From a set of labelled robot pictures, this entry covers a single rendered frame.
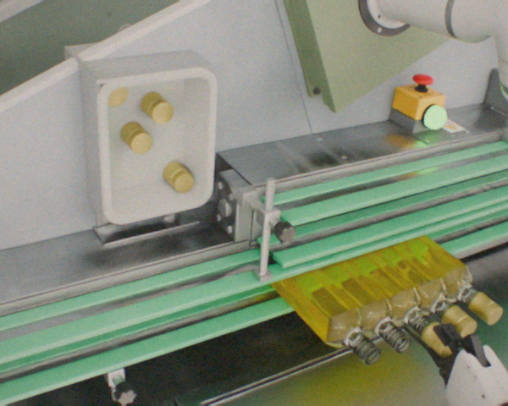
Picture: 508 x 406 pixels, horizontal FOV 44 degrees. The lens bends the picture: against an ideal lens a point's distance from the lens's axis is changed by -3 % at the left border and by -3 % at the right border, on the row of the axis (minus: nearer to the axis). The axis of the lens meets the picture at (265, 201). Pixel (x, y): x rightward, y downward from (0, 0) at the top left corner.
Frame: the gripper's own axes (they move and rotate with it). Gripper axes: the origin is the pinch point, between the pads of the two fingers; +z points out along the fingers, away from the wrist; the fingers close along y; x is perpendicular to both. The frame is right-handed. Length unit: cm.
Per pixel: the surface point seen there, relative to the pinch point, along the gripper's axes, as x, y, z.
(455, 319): -3.8, 0.8, 4.0
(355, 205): 8.8, 13.7, 18.9
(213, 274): 30.9, 4.2, 18.0
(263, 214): 24.7, 16.3, 14.8
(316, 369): 14.9, -12.5, 10.9
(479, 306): -9.2, 1.0, 5.7
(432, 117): -13.3, 19.2, 36.8
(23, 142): 57, 23, 28
